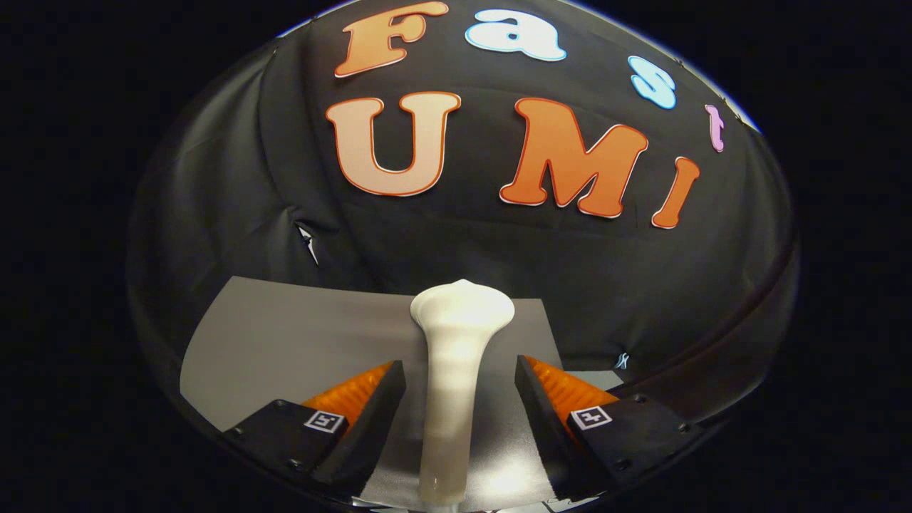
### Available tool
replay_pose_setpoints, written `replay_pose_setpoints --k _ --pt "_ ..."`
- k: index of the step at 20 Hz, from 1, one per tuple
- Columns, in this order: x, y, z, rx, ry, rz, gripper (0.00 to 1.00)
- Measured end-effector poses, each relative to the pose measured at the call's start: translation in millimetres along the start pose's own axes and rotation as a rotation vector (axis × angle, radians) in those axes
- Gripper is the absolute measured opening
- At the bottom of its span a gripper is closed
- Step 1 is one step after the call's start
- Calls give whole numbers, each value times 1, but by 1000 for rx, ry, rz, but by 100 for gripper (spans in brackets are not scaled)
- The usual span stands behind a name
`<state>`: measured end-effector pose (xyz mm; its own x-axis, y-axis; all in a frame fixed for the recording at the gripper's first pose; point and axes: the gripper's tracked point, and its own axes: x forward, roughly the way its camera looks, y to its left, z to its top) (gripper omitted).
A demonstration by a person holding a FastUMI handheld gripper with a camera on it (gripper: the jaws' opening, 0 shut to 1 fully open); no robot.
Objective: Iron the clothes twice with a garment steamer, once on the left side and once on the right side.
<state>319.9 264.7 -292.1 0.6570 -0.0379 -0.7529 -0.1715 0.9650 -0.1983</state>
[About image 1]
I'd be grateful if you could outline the white garment steamer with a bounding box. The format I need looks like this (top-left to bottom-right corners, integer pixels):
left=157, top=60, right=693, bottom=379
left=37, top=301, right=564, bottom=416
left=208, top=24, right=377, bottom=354
left=410, top=279, right=516, bottom=508

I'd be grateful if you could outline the grey drawer cabinet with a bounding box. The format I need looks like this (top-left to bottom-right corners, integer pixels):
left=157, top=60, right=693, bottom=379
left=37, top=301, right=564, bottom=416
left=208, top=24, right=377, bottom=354
left=180, top=276, right=624, bottom=510

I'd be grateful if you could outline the black backdrop cloth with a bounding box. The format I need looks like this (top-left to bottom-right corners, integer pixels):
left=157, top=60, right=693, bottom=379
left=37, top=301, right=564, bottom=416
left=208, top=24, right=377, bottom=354
left=128, top=0, right=799, bottom=428

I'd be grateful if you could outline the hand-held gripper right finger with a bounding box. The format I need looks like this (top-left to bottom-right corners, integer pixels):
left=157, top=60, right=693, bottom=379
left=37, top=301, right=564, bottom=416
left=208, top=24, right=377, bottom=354
left=514, top=355, right=703, bottom=499

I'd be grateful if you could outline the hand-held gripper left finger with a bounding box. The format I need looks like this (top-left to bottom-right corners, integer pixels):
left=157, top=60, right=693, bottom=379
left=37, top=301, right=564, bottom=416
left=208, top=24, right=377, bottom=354
left=222, top=360, right=407, bottom=499

